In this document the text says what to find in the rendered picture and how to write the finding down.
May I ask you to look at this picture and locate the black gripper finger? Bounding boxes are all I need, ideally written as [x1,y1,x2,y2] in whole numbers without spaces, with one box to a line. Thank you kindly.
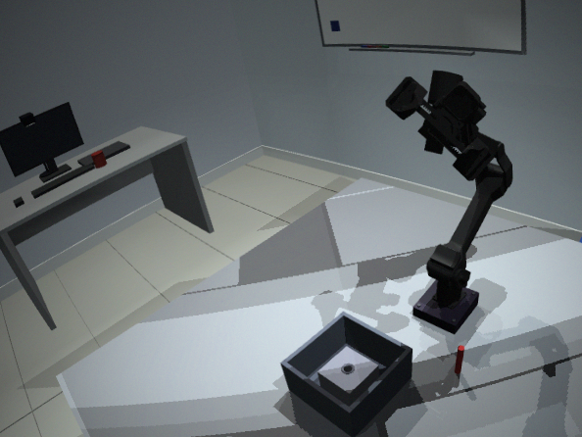
[453,137,489,175]
[391,82,428,120]

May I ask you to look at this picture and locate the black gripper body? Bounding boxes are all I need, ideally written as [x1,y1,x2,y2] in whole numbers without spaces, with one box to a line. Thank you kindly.
[385,76,495,181]

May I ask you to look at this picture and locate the dark red peg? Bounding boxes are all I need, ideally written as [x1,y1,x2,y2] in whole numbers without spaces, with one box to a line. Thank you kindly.
[455,345,464,374]

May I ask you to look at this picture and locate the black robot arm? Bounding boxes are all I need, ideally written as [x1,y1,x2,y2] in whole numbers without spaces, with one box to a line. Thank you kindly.
[426,70,512,309]

